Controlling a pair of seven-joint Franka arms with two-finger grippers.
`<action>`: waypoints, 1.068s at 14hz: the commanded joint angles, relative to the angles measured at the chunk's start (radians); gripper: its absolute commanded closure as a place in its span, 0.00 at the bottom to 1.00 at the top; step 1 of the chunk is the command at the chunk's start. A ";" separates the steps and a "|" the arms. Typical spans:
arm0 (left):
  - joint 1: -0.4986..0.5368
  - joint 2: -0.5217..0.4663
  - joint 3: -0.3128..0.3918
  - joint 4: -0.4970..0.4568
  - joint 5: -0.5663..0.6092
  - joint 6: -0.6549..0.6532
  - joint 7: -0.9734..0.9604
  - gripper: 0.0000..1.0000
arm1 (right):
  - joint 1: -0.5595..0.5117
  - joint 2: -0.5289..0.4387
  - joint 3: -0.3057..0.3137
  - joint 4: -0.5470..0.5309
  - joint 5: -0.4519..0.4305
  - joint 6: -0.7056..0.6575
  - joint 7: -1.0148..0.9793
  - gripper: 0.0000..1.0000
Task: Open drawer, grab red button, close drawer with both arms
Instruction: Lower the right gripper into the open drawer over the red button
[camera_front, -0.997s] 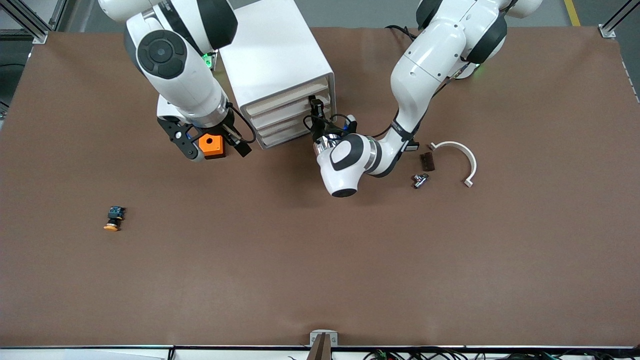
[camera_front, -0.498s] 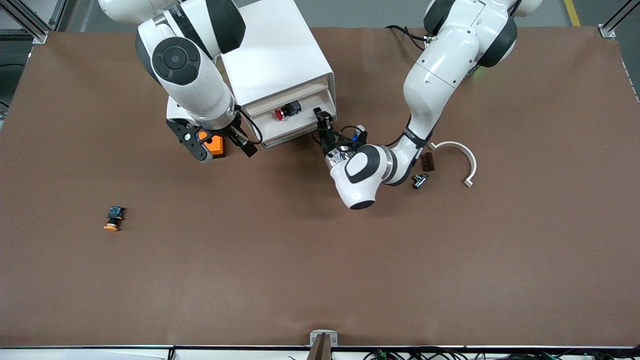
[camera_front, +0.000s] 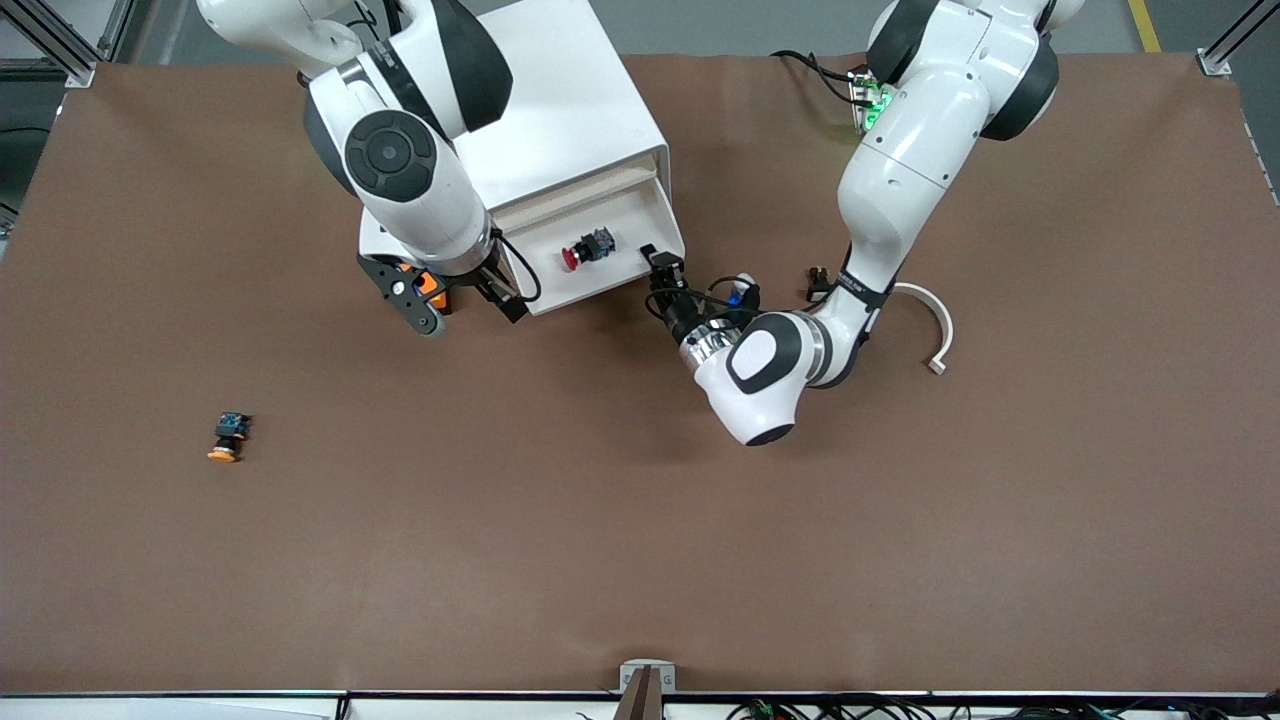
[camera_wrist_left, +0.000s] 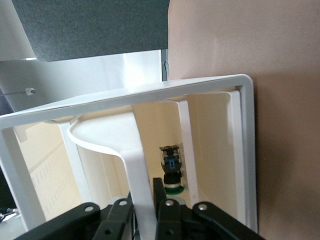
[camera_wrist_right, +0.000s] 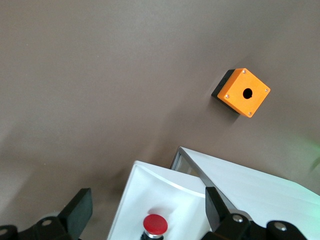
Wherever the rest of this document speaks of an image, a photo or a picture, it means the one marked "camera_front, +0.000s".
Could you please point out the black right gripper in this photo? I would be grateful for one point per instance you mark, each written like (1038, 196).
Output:
(493, 286)

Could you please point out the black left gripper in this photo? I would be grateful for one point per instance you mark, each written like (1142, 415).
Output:
(681, 318)

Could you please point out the red push button switch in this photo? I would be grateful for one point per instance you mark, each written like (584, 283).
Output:
(597, 245)

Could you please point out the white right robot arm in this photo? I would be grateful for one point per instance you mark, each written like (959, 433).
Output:
(410, 170)

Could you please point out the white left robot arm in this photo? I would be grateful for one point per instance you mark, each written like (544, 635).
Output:
(900, 170)

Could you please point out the brown table cover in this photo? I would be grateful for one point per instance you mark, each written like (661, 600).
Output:
(640, 520)

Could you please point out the orange button enclosure box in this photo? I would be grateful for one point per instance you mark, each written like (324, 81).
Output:
(432, 288)

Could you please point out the black switch with white face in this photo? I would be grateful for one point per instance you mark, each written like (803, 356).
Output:
(816, 292)

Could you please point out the white curved bracket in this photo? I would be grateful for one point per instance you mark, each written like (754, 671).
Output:
(946, 328)

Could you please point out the yellow push button switch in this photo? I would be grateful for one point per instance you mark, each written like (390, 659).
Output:
(231, 430)

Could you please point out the grey camera post bracket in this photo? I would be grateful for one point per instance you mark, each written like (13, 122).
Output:
(647, 690)

